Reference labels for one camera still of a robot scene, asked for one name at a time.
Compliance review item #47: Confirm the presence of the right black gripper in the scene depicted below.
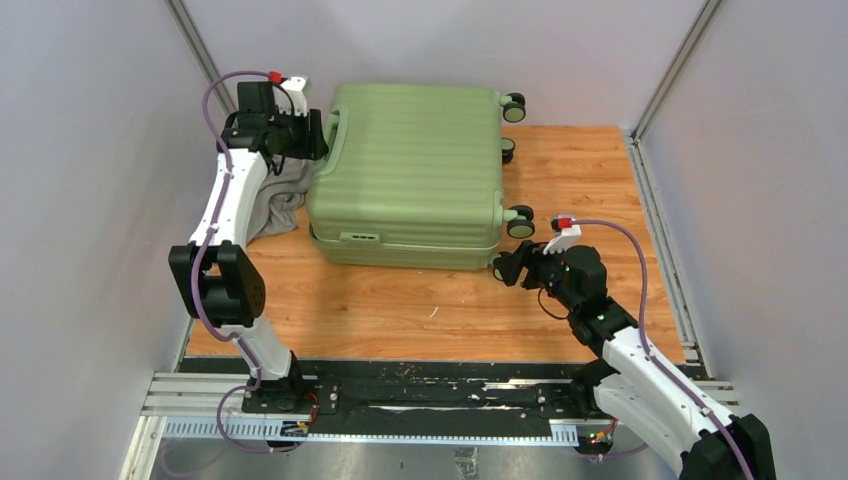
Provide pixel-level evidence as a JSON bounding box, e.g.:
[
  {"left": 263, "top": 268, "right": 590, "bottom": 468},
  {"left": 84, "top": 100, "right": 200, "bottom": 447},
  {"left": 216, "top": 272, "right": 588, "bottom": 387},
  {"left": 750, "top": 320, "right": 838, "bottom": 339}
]
[{"left": 494, "top": 237, "right": 580, "bottom": 312}]

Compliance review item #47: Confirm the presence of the green suitcase wheel lid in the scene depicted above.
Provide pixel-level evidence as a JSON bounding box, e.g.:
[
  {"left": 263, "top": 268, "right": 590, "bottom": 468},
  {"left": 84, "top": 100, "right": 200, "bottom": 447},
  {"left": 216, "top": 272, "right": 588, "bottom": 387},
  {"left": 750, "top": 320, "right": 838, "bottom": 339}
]
[{"left": 505, "top": 205, "right": 535, "bottom": 240}]

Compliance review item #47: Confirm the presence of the green suitcase blue lining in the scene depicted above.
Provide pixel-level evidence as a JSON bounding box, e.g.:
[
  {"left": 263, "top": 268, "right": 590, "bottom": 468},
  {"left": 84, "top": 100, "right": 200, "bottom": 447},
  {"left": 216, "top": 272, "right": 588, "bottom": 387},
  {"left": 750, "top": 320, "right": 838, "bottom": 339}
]
[{"left": 305, "top": 83, "right": 519, "bottom": 270}]

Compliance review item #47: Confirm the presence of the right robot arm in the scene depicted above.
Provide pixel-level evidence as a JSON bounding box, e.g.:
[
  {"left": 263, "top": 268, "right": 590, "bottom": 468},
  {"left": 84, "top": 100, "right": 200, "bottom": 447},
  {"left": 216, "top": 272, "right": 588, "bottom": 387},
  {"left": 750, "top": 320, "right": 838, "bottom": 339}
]
[{"left": 492, "top": 240, "right": 777, "bottom": 479}]

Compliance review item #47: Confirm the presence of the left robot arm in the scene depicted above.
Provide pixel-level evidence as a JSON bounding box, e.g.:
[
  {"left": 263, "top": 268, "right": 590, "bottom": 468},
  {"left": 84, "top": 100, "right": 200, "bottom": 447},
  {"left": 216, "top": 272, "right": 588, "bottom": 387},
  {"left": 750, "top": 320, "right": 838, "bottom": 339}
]
[{"left": 168, "top": 71, "right": 328, "bottom": 413}]

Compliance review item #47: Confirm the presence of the crumpled grey-green cloth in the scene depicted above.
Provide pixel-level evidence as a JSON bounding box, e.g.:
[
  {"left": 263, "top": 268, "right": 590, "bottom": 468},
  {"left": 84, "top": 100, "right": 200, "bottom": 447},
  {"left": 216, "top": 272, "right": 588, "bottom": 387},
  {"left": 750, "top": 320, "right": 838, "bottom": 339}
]
[{"left": 247, "top": 158, "right": 312, "bottom": 242}]

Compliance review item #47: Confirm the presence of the green suitcase wheel middle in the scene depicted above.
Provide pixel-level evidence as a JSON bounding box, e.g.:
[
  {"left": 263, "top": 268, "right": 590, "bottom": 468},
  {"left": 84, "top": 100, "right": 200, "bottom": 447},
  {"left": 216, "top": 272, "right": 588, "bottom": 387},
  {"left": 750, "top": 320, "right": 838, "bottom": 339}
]
[{"left": 501, "top": 137, "right": 516, "bottom": 165}]

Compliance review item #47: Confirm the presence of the green suitcase wheel rear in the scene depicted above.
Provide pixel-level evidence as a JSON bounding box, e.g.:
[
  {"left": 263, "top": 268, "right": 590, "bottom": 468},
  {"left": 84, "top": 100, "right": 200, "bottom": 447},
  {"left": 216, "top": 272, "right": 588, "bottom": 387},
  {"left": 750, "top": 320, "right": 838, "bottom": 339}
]
[{"left": 499, "top": 92, "right": 526, "bottom": 123}]

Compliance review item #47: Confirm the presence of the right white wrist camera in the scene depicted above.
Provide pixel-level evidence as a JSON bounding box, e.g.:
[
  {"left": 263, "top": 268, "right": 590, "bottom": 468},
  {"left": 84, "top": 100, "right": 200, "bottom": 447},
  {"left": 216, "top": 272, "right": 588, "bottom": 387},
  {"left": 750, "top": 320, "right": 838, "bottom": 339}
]
[{"left": 542, "top": 214, "right": 582, "bottom": 255}]

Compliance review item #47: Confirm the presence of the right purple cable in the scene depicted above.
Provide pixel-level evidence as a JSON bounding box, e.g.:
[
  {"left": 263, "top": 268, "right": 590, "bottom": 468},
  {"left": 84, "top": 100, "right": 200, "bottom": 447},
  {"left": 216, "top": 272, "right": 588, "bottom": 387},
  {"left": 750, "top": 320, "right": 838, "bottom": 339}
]
[{"left": 551, "top": 215, "right": 757, "bottom": 480}]

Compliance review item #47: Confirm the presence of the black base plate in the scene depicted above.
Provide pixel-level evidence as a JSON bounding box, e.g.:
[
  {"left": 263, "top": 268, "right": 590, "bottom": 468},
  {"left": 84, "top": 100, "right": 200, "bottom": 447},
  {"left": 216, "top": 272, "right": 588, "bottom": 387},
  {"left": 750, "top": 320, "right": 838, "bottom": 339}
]
[{"left": 240, "top": 359, "right": 612, "bottom": 439}]

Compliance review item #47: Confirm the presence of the aluminium frame rail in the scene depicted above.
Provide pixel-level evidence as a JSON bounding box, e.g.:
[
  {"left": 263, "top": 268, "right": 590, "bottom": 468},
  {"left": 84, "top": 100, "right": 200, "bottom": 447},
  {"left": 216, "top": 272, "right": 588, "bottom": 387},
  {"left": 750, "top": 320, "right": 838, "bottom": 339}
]
[{"left": 141, "top": 360, "right": 775, "bottom": 479}]

